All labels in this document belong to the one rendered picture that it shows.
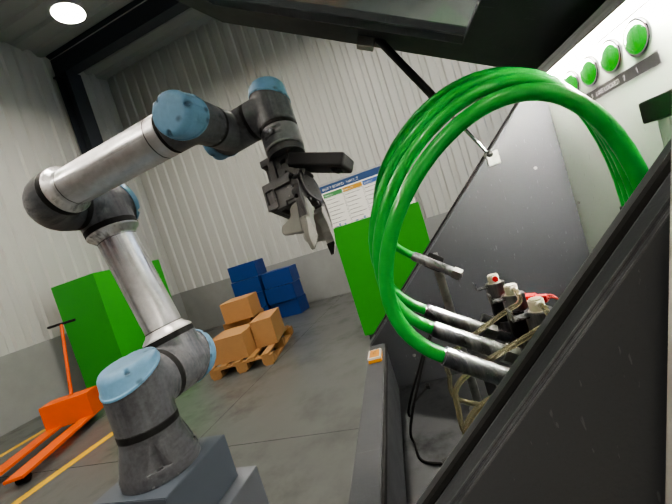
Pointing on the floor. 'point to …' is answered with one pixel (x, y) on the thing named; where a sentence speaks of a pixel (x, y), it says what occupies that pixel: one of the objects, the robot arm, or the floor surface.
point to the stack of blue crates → (270, 286)
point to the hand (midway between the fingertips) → (325, 244)
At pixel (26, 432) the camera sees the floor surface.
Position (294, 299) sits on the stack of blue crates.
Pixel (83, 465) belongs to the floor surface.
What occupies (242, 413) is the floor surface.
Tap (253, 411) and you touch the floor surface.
